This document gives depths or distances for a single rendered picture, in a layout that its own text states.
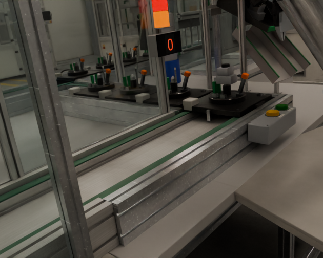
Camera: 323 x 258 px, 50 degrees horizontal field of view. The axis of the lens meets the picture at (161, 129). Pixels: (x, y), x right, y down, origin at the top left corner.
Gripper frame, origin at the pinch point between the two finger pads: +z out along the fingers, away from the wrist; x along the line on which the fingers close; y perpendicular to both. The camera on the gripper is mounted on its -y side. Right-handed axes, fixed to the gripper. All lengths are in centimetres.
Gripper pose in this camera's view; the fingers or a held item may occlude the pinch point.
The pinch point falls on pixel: (280, 37)
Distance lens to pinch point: 120.6
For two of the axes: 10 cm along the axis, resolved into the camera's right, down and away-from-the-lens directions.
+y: 7.5, 1.3, -6.5
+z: 1.1, 9.4, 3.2
